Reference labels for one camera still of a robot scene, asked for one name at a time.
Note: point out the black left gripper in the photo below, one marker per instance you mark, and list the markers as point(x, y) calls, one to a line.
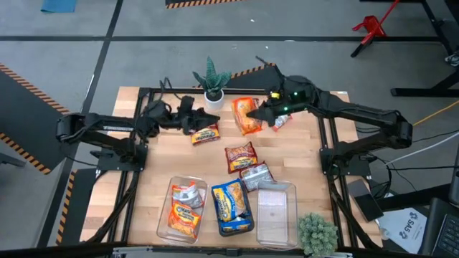
point(188, 116)

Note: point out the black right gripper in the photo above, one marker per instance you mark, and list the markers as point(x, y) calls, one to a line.
point(281, 110)

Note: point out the red Maruchan ramen pack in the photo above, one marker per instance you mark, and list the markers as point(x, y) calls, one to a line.
point(280, 123)
point(204, 136)
point(240, 157)

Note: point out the orange Maruchan ramen pack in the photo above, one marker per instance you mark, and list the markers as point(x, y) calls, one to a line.
point(244, 123)
point(188, 196)
point(183, 219)

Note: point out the silver foil snack packet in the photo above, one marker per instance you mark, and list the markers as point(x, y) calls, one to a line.
point(255, 176)

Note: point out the blue Maruchan ramen pack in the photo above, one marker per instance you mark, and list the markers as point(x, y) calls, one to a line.
point(227, 200)
point(235, 225)

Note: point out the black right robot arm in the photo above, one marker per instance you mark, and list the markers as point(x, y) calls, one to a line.
point(358, 111)

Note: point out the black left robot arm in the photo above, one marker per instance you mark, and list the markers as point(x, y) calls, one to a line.
point(107, 125)

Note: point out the snake plant in white pot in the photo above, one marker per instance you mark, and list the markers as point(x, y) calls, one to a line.
point(214, 104)

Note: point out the black hazard-striped floor mat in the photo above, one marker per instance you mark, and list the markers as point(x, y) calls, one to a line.
point(28, 118)
point(201, 3)
point(77, 200)
point(251, 82)

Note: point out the clear plastic bin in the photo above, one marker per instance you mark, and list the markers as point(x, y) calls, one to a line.
point(276, 215)
point(163, 229)

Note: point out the small pale green bushy plant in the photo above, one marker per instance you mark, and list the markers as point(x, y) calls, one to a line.
point(317, 234)

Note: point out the dark grey tablet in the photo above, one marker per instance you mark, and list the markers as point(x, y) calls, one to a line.
point(365, 202)

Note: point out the white printed paper sheet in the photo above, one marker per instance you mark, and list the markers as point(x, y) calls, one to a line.
point(405, 229)

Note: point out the blue floor mat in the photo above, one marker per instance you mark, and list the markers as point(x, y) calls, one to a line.
point(59, 5)

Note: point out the person's shoe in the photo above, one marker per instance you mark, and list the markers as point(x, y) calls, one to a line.
point(453, 59)

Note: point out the black laptop keyboard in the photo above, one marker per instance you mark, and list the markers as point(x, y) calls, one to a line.
point(444, 233)

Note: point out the black aluminium table frame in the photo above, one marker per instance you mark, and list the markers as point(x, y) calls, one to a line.
point(147, 91)

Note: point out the black desk frame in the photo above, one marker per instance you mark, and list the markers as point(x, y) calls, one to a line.
point(423, 92)

